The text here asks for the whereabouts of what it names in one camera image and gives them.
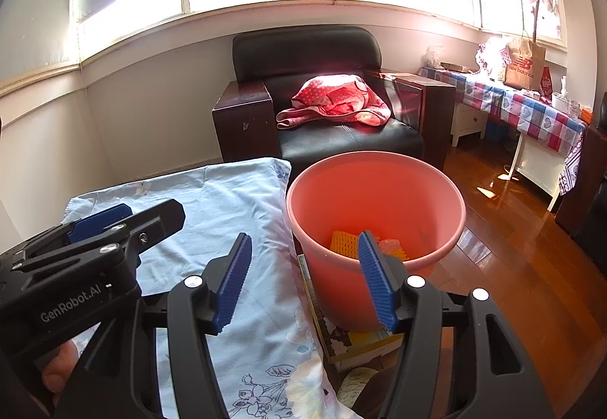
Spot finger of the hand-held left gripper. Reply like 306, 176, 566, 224
24, 204, 134, 259
14, 198, 187, 278

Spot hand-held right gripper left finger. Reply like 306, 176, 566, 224
53, 232, 253, 419

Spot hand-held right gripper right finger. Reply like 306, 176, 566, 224
357, 230, 555, 419

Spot clear red-printed plastic wrapper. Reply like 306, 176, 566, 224
377, 236, 409, 261

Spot yellow foam fruit net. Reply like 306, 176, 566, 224
329, 230, 366, 255

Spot pink plastic bucket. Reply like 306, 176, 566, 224
285, 151, 468, 334

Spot person's left hand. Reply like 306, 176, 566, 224
40, 337, 80, 408

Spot light blue floral cloth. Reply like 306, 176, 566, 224
64, 157, 375, 419

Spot cardboard box under bucket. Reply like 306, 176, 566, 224
296, 253, 406, 363

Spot beige round pad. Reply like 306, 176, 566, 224
339, 367, 380, 408

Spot white drawer cabinet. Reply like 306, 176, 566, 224
450, 105, 489, 148

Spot red pink dotted cloth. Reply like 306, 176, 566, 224
276, 74, 392, 130

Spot blue box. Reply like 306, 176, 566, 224
486, 120, 512, 144

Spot white table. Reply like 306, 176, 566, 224
508, 130, 570, 212

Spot black leather armchair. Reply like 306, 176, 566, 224
212, 25, 457, 173

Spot checkered tablecloth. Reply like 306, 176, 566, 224
417, 63, 589, 197

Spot red white gingham bag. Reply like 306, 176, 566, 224
475, 42, 508, 81

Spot brown paper bag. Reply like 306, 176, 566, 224
504, 37, 547, 90

